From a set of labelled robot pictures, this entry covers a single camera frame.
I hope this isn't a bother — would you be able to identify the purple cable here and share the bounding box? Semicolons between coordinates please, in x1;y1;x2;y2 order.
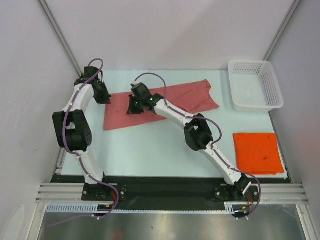
48;58;118;227
133;72;261;221

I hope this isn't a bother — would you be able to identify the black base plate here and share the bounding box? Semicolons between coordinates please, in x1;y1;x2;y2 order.
49;174;293;212

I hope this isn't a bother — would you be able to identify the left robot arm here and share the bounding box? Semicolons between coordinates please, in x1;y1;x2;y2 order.
52;66;112;201

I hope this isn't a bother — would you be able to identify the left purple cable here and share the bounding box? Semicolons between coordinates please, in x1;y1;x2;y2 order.
48;58;118;227

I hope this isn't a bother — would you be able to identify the right aluminium corner post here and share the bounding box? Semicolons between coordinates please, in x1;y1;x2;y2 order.
262;0;304;61

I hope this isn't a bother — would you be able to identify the white plastic basket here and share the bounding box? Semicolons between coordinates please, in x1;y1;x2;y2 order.
228;59;284;112

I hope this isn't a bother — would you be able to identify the folded orange t shirt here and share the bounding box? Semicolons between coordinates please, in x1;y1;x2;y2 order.
233;132;285;175

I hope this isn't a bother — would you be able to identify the aluminium corner post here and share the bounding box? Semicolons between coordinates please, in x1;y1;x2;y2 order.
36;0;83;77
262;0;304;61

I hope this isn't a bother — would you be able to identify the left aluminium corner post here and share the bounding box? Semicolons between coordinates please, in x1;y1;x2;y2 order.
36;0;83;77

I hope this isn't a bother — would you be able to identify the pink red t shirt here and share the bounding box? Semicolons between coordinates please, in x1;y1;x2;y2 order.
103;79;220;131

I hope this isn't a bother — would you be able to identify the white slotted cable duct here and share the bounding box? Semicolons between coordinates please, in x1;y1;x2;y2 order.
46;201;253;215

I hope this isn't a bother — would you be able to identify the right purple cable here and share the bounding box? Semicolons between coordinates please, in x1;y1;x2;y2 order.
133;72;261;221

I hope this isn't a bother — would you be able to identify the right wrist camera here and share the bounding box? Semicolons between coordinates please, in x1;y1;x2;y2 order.
130;80;140;88

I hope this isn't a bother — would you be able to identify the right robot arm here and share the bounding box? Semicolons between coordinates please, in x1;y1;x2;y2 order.
127;82;252;201

